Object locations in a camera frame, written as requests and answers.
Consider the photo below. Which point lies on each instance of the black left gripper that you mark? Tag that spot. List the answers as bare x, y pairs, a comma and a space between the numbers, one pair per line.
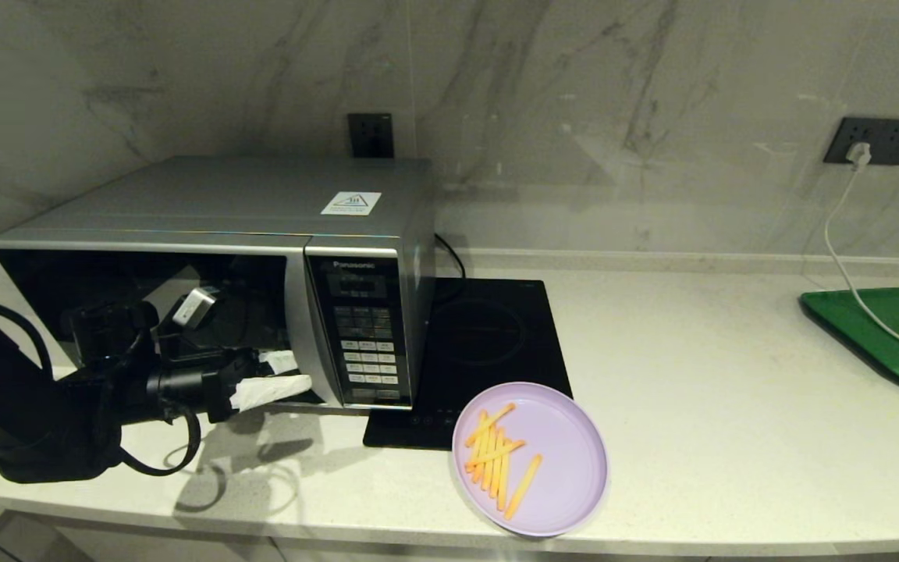
204, 382

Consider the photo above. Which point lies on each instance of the purple round plate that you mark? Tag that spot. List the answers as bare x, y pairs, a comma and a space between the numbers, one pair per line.
566, 460

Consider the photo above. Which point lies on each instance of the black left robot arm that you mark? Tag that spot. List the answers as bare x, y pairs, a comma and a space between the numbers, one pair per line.
12, 406

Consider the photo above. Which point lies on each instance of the silver Panasonic microwave oven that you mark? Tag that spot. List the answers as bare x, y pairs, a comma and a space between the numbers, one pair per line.
184, 195

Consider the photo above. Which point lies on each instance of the white warning sticker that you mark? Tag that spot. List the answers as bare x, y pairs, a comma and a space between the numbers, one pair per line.
351, 204

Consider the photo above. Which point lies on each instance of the glossy beige base cabinet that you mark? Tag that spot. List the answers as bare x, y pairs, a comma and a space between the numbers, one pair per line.
145, 548

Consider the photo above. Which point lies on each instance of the black induction cooktop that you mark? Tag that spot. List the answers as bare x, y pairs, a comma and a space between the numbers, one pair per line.
488, 336

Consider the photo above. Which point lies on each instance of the orange french fry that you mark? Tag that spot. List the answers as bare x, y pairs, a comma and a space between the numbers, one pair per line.
523, 485
487, 478
496, 453
480, 471
502, 496
490, 425
495, 485

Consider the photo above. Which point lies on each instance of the white power plug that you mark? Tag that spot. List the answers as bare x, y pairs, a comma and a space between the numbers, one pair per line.
858, 154

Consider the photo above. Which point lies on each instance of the small black wall socket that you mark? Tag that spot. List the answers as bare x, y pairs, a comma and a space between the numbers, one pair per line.
371, 135

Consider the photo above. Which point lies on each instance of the wide black wall socket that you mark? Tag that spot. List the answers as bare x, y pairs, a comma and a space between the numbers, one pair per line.
894, 140

